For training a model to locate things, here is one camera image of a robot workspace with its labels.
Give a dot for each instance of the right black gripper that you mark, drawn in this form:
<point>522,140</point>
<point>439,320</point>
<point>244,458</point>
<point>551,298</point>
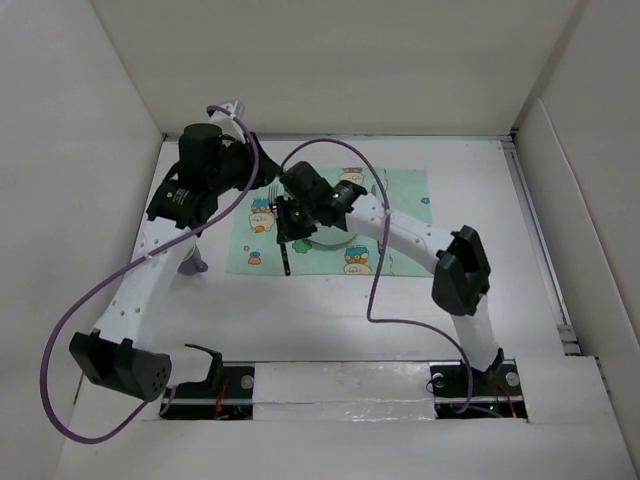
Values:
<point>287,230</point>

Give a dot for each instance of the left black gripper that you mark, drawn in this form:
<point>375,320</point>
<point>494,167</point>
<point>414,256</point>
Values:
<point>242,149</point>

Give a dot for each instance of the steel table fork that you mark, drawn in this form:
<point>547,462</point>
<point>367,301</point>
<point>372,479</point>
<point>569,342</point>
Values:
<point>272,197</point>

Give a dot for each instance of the green floral plate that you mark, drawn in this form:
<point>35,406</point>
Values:
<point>335,237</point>

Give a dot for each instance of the green cartoon print cloth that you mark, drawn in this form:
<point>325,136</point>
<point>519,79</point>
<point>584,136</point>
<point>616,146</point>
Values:
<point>253,249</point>

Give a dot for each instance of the purple ceramic mug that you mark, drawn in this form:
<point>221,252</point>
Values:
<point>193,264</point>

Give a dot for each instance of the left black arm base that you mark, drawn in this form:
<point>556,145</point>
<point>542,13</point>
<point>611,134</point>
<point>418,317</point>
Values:
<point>230,399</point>

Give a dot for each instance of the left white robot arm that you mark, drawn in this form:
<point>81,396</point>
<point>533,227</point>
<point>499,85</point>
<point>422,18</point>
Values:
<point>118,354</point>

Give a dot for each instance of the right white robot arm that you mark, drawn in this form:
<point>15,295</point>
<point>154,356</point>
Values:
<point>456,259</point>

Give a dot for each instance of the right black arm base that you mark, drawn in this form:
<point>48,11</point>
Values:
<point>499,395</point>

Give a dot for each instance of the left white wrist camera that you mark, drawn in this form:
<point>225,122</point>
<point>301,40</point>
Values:
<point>224,117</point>

